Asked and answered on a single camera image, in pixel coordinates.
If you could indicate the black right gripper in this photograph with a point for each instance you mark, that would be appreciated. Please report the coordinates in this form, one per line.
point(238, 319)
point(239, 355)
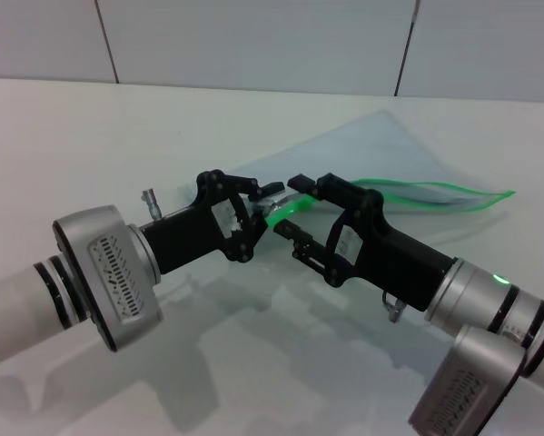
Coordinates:
point(398, 263)

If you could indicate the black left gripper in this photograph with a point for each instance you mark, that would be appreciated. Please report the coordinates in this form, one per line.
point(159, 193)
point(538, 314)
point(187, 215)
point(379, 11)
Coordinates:
point(185, 240)

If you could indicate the clear document bag green zip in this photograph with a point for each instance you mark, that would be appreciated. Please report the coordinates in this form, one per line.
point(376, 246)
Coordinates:
point(367, 150)

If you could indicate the silver connector plug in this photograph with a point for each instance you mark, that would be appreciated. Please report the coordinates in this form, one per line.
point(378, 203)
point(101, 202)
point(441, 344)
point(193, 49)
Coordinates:
point(152, 206)
point(394, 309)

